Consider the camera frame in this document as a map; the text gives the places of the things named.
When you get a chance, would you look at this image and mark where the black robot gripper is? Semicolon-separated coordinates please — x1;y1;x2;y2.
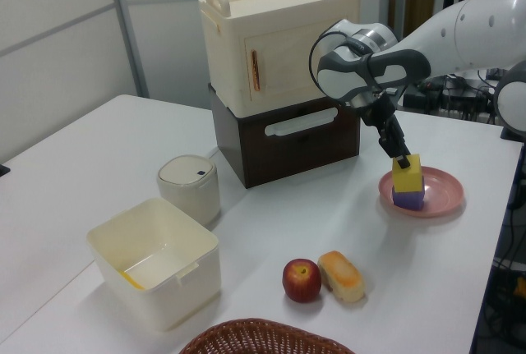
353;89;413;170

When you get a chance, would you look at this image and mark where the yellow foam cube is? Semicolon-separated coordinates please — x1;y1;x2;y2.
390;153;424;195

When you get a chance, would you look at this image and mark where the purple foam cube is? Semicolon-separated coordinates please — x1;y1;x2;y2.
392;187;426;211

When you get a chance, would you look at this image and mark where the pink plate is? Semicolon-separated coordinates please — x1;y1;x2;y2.
378;166;466;218

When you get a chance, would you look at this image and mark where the dark brown drawer box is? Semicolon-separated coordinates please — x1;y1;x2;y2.
208;82;362;190

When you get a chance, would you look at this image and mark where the short toasted bread roll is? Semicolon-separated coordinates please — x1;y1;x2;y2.
317;250;366;304

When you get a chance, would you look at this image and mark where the cream plastic cabinet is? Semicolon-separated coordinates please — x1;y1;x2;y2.
197;0;362;119

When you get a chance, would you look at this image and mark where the red apple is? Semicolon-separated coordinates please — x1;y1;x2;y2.
281;258;322;304

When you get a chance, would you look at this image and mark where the small white lidded bin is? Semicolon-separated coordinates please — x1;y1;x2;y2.
156;154;222;228

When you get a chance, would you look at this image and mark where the brown wicker basket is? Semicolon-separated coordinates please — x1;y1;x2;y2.
178;318;354;354

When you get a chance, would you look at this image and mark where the cream plastic open box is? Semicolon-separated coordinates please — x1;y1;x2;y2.
85;197;221;333

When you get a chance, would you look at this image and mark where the tangle of background cables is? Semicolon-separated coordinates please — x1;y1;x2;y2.
404;67;507;126

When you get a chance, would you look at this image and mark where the white drawer handle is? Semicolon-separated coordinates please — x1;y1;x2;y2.
265;107;340;140

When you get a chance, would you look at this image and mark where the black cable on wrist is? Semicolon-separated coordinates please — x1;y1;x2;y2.
307;31;373;103

